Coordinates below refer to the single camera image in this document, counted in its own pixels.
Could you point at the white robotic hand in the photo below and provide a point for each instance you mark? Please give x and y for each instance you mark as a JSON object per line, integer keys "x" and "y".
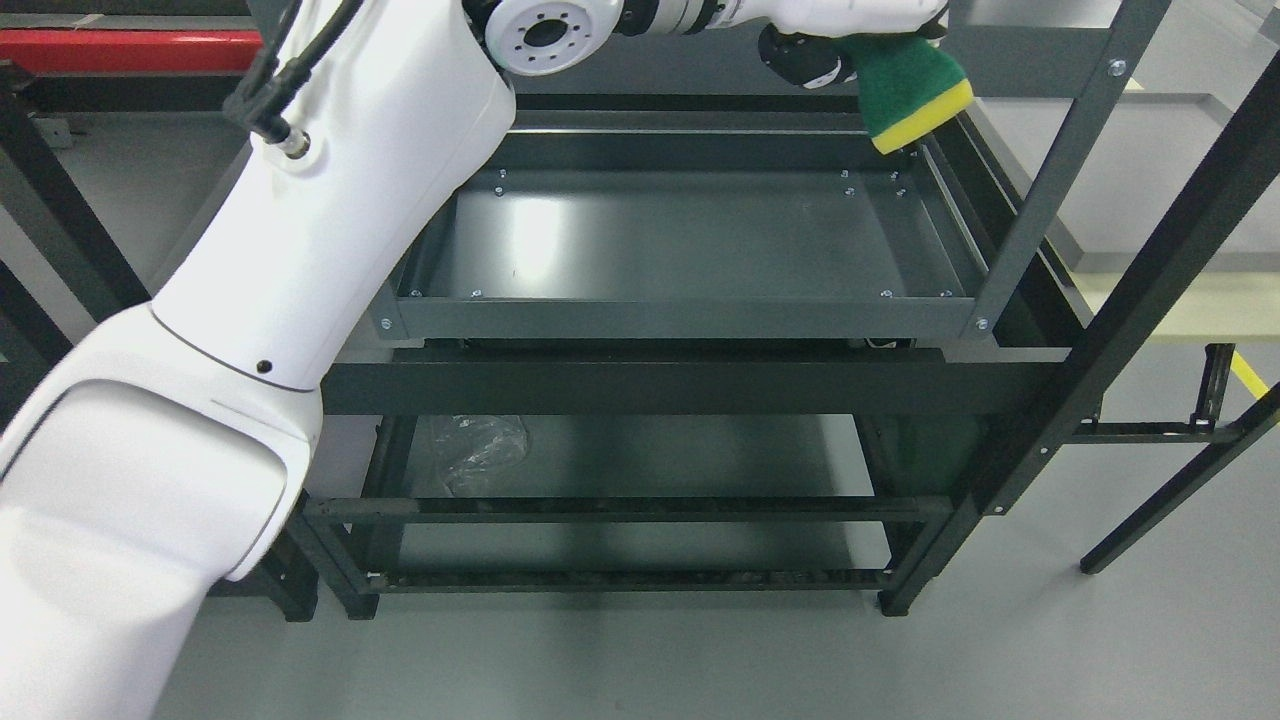
{"x": 830, "y": 30}

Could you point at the green yellow sponge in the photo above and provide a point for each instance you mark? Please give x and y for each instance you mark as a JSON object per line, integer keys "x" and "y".
{"x": 907, "y": 88}

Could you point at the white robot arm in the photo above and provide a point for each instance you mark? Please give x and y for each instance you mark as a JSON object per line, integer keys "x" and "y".
{"x": 166, "y": 450}

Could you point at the grey metal shelf unit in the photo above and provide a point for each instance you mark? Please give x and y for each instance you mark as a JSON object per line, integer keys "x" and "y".
{"x": 700, "y": 179}

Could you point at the black metal rack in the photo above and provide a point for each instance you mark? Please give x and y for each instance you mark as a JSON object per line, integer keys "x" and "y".
{"x": 792, "y": 467}

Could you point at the clear plastic bag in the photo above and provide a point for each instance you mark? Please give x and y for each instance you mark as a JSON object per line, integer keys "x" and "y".
{"x": 469, "y": 451}

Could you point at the red beam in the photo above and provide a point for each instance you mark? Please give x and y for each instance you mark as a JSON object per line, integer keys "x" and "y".
{"x": 103, "y": 51}

